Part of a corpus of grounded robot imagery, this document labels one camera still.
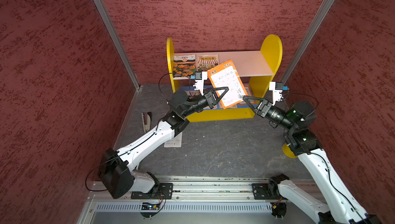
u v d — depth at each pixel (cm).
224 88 58
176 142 91
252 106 54
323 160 43
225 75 58
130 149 43
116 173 39
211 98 54
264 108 52
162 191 74
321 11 79
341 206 38
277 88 54
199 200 73
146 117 100
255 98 55
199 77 55
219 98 58
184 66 74
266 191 73
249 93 98
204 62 76
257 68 74
